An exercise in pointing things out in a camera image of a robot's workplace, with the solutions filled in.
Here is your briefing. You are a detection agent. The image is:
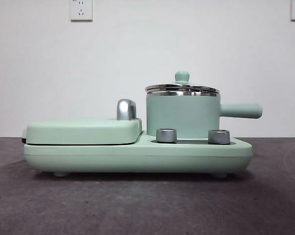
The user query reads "chrome cover handle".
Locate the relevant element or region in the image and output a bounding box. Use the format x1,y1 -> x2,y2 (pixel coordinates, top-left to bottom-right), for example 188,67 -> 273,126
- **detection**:
117,98 -> 138,121

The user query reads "green pot with handle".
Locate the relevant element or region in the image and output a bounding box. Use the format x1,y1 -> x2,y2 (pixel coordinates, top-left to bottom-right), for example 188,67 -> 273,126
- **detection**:
146,90 -> 263,139

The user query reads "glass lid with green knob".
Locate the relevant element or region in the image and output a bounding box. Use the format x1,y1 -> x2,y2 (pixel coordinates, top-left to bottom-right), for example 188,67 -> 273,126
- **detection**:
145,70 -> 221,95

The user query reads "green griddle cover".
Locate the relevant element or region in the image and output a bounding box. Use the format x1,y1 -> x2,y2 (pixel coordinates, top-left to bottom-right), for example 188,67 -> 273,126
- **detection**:
22,117 -> 143,145

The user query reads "green breakfast maker base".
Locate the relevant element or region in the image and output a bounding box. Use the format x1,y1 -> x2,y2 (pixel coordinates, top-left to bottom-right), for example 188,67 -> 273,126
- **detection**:
24,131 -> 253,177

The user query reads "silver control knob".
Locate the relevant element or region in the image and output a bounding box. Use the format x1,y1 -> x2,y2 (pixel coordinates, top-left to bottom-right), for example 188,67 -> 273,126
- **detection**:
208,129 -> 231,144
156,128 -> 177,143

